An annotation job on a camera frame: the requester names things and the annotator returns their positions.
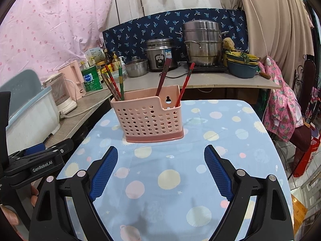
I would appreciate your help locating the pink electric kettle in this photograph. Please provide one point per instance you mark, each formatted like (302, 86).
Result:
(74, 80)

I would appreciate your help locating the white blue dish rack box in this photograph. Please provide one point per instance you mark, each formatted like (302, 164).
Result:
(33, 114)

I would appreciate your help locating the black induction cooktop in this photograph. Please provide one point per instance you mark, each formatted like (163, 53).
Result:
(209, 69)

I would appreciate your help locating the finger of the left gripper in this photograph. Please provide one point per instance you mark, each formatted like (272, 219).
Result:
(35, 149)
(63, 147)

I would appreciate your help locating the pink perforated utensil basket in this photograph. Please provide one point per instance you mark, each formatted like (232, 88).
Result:
(147, 118)

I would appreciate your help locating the large steel steamer pot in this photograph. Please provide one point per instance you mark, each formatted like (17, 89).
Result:
(203, 41)

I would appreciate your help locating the yellow oil bottle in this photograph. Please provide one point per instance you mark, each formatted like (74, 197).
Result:
(116, 63)

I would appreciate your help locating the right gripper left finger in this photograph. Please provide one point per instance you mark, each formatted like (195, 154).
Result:
(51, 219)

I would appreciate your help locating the dark wooden chair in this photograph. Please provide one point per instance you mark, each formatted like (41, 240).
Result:
(304, 80)

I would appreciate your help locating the bright red chopstick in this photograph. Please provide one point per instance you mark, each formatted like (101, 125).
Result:
(110, 77)
(185, 84)

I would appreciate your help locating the pink floral apron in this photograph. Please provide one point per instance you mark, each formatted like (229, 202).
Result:
(283, 113)

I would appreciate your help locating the blue basin with vegetables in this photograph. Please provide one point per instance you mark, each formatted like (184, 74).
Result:
(241, 65)

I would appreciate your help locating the brown chopstick left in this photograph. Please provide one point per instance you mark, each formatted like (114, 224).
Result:
(110, 87)

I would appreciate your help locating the person's left hand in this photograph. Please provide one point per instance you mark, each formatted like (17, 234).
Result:
(12, 217)

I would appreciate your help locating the small steel lidded pot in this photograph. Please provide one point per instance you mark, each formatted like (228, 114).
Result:
(137, 68)

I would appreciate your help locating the pink floral hanging sheet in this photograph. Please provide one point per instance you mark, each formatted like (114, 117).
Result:
(44, 35)

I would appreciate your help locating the steel rice cooker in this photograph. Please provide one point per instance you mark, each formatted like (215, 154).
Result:
(158, 51)

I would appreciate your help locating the navy floral backsplash cloth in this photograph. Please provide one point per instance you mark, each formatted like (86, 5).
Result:
(129, 39)

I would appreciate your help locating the beige hanging curtain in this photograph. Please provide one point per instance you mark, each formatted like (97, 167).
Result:
(279, 29)

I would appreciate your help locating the green chopstick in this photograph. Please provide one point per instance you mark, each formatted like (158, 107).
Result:
(121, 82)

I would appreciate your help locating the white glass blender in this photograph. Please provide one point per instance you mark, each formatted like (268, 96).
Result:
(61, 95)

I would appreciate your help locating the red plastic stool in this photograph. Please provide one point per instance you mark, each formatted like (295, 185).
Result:
(302, 160)

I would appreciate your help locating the blue polka dot tablecloth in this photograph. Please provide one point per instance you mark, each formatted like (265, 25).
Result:
(164, 191)

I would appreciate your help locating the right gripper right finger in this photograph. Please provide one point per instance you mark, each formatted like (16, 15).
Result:
(271, 219)

